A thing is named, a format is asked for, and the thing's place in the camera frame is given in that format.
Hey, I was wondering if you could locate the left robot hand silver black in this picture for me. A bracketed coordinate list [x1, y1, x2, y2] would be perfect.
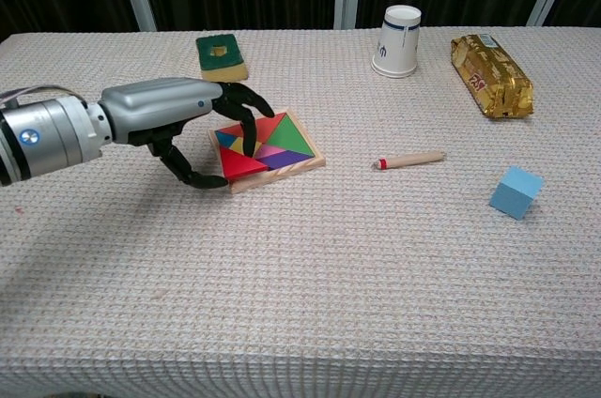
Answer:
[98, 77, 277, 191]

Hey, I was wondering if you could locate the red triangle piece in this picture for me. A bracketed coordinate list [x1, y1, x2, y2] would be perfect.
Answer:
[219, 147, 267, 182]

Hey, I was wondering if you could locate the large red tangram triangle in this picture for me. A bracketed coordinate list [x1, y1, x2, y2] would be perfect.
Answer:
[214, 112, 286, 148]

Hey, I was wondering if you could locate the pink tangram triangle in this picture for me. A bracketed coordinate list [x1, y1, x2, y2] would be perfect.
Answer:
[253, 143, 288, 161]

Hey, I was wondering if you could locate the green tangram triangle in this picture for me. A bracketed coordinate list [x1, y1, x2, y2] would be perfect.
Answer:
[267, 113, 315, 158]

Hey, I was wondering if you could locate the purple tangram parallelogram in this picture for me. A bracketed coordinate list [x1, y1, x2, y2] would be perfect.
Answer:
[256, 149, 314, 172]

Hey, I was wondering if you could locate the wooden tangram tray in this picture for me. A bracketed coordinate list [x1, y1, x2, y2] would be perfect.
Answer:
[208, 108, 327, 195]

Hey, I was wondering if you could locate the beige waffle tablecloth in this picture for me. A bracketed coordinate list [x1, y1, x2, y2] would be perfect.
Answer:
[0, 24, 601, 398]

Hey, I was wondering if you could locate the white paper cup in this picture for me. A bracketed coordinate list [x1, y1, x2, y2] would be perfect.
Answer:
[370, 4, 423, 79]

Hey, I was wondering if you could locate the wooden pencil with red band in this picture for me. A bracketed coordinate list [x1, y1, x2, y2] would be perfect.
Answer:
[373, 149, 446, 172]

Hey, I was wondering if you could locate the gold foil snack package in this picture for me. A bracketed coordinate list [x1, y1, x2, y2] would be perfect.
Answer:
[450, 33, 535, 120]

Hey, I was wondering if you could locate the light blue cube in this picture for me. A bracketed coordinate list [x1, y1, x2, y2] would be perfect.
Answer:
[488, 165, 545, 221]

